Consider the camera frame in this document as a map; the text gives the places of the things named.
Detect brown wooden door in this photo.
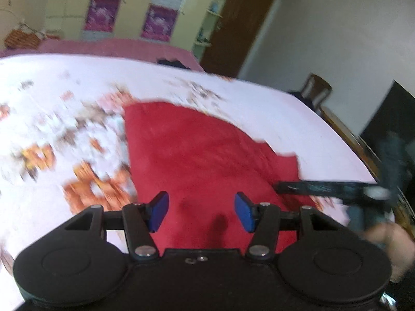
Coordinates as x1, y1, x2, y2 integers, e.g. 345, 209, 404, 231
199, 0, 280, 79

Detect pink bed sheet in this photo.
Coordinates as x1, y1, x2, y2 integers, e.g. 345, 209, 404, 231
0, 38, 205, 72

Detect wooden side table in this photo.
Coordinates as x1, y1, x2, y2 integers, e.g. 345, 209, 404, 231
319, 106, 415, 234

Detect pink wall poster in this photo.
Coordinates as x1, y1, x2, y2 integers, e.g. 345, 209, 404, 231
141, 4, 179, 42
84, 0, 121, 33

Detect black cloth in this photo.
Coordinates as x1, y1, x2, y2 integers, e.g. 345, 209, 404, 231
156, 57, 192, 69

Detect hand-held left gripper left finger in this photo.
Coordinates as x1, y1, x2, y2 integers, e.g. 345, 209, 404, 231
65, 191, 170, 260

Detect black screen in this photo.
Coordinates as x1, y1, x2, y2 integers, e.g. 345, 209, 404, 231
360, 79, 415, 183

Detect wooden chair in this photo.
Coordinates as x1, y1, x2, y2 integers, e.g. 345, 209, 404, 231
288, 73, 333, 112

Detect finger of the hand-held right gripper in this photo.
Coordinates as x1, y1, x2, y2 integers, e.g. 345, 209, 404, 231
274, 181, 391, 202

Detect cream wall shelf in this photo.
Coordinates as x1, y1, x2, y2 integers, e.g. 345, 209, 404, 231
191, 0, 238, 63

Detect person's right hand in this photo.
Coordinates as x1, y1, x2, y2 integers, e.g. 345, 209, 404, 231
366, 222, 415, 283

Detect red puffer jacket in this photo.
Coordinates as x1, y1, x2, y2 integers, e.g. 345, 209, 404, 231
123, 101, 325, 254

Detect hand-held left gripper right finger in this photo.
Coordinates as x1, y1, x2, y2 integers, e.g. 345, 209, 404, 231
235, 192, 339, 260

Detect cream wardrobe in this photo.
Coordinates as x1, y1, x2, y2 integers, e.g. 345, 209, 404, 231
43, 0, 227, 45

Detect white floral blanket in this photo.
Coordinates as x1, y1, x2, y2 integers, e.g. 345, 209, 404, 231
0, 53, 395, 311

